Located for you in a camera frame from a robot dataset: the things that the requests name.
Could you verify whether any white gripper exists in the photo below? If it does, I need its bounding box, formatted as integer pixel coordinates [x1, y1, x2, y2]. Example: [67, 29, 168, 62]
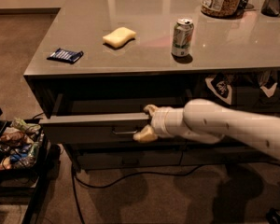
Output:
[133, 105, 189, 143]

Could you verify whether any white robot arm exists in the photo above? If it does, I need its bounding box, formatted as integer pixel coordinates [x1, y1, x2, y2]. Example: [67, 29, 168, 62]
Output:
[133, 99, 280, 161]

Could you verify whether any grey drawer cabinet counter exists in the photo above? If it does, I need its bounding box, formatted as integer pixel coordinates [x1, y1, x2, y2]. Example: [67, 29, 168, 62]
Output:
[24, 0, 280, 170]

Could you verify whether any black white snack bag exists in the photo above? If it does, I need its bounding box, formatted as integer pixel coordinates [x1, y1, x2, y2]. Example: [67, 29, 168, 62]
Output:
[204, 73, 234, 105]

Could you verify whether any yellow sponge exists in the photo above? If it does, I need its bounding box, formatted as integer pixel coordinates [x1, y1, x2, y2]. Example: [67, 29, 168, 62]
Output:
[103, 27, 136, 49]

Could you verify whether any green white soda can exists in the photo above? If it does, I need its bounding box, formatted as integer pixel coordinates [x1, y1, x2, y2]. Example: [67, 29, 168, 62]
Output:
[172, 18, 194, 57]

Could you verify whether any blue snack wrapper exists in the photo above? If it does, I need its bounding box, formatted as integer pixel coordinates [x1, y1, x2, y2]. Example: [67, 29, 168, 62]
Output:
[48, 48, 84, 64]

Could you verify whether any black tray of snacks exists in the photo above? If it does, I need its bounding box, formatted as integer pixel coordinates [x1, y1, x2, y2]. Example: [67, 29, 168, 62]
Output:
[0, 118, 45, 173]

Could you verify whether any large jar of nuts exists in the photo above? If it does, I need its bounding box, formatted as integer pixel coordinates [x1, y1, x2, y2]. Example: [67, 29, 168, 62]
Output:
[201, 0, 240, 18]

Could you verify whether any black floor cable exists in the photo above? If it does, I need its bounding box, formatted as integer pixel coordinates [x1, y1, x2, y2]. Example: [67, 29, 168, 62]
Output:
[71, 163, 206, 224]

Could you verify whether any black cart frame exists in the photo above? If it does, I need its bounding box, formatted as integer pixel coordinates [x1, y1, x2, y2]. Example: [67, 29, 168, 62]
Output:
[0, 109, 61, 224]

